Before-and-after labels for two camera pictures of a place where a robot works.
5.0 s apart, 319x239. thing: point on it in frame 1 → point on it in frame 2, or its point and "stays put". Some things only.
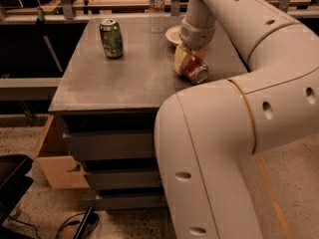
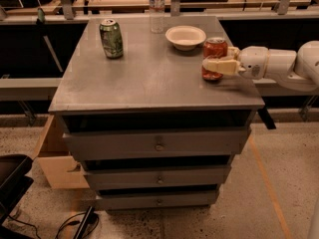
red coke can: (195, 68) → (214, 47)
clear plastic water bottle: (157, 5) stays put
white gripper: (196, 35) → (253, 62)
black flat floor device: (89, 218) stays put
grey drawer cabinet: (108, 101) stays put
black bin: (14, 182) stays put
